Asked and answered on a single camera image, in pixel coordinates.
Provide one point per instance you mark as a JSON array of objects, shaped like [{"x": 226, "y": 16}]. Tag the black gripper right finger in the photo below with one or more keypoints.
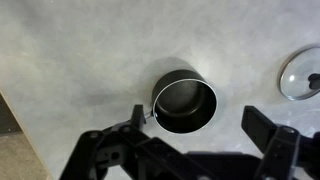
[{"x": 280, "y": 146}]

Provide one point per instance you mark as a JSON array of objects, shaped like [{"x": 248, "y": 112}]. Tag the glass lid with black knob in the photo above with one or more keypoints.
[{"x": 300, "y": 76}]

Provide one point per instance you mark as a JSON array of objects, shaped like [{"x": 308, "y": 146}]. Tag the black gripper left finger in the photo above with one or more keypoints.
[{"x": 110, "y": 150}]

